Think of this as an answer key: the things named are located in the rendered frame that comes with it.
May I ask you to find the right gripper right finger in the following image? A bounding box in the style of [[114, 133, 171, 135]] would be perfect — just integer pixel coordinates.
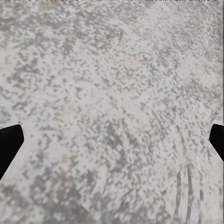
[[209, 124, 224, 161]]

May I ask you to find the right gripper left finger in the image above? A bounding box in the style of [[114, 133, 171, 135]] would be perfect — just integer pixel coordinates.
[[0, 125, 24, 180]]

